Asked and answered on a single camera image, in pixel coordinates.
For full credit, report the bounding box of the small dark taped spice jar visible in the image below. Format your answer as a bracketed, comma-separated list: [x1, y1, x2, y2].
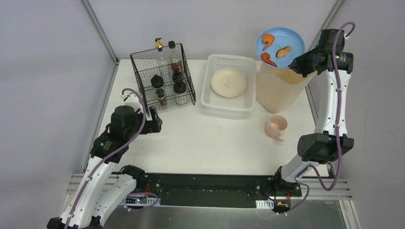
[155, 88, 167, 106]

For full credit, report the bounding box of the spice jar black lid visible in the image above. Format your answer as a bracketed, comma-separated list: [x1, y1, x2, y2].
[173, 81, 186, 104]
[172, 69, 184, 83]
[150, 74, 164, 89]

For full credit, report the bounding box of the blue round plate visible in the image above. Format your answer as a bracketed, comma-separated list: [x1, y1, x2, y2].
[255, 27, 306, 69]

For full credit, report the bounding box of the clear bottle gold spout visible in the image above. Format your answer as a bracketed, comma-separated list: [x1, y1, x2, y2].
[155, 38, 169, 77]

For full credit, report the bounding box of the dark sauce bottle red label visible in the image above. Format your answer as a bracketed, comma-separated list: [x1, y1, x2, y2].
[168, 41, 184, 73]

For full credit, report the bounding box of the cream round plate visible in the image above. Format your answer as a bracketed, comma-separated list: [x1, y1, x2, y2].
[210, 68, 247, 97]

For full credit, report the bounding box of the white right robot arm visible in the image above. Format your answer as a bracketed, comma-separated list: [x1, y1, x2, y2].
[270, 29, 354, 195]

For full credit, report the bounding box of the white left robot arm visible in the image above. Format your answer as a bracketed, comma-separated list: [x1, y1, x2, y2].
[46, 88, 162, 229]

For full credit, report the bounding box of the orange fried toy food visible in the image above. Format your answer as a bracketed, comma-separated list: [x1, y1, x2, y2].
[276, 46, 293, 59]

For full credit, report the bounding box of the beige plastic waste bin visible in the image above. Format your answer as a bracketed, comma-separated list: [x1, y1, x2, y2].
[256, 63, 316, 114]

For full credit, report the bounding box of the pink cup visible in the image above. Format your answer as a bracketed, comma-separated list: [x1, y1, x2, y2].
[265, 115, 288, 142]

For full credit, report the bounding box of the white plastic perforated basket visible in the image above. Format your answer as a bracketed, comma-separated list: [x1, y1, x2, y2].
[201, 54, 256, 113]

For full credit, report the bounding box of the black wire basket rack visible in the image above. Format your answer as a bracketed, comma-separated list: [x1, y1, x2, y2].
[130, 41, 196, 110]

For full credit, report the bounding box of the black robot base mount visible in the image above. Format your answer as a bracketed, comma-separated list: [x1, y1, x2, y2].
[124, 173, 302, 208]

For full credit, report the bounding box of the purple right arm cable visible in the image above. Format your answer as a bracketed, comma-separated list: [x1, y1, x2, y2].
[275, 21, 356, 219]

